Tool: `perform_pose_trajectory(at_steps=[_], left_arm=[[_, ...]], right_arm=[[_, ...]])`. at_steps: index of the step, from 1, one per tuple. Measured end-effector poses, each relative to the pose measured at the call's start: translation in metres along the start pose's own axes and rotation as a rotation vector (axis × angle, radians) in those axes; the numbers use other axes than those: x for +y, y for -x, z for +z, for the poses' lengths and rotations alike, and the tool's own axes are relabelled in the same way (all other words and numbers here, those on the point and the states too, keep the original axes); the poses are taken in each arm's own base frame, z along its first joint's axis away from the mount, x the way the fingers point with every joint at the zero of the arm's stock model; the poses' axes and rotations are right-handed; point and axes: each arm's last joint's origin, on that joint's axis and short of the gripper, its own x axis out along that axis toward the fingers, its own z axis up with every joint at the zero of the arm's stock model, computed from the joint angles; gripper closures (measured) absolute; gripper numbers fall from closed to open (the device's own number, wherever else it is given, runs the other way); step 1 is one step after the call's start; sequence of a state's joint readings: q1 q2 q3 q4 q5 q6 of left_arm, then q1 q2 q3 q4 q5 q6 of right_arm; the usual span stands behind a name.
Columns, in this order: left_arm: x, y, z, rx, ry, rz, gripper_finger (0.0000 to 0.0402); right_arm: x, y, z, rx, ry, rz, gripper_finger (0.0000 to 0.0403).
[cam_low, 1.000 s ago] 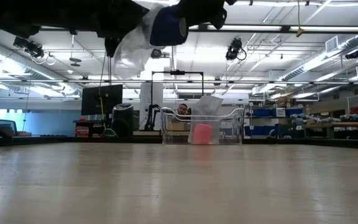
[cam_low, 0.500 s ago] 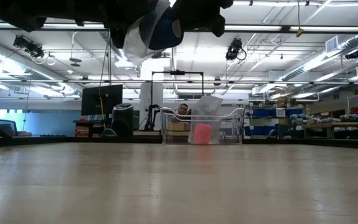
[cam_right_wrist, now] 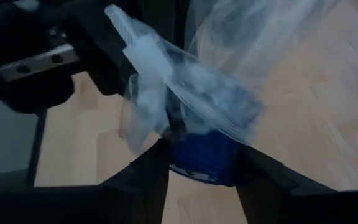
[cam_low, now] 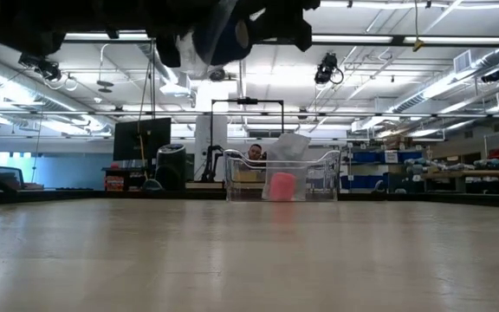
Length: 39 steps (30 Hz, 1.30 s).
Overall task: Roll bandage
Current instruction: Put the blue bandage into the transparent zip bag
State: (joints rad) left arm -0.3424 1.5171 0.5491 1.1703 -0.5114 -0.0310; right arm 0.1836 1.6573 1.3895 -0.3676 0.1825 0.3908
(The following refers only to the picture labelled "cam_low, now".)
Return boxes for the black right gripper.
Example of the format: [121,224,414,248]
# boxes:
[249,0,321,53]

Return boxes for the blue elastic bandage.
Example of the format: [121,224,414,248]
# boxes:
[209,10,254,67]

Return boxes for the pink bandage roll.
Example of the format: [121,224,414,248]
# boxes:
[269,172,297,202]

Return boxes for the black computer monitor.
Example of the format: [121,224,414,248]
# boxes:
[112,116,172,162]

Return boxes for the person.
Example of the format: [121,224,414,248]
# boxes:
[247,143,268,168]

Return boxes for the overhead light bar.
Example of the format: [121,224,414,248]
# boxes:
[62,29,499,48]

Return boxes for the hanging yellow tag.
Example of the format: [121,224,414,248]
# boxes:
[412,0,424,53]

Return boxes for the clear plastic tray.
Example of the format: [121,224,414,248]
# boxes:
[223,148,342,204]

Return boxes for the blue storage bin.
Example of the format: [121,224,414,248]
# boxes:
[399,150,426,164]
[348,150,384,165]
[340,172,390,191]

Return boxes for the red and white boxes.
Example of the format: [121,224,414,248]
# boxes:
[104,175,126,192]

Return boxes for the wooden workbench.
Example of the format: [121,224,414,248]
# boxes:
[422,168,499,194]

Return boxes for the black gantry frame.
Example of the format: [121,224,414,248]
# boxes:
[209,97,286,183]

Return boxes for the black aluminium table frame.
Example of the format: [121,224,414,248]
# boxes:
[0,186,499,209]

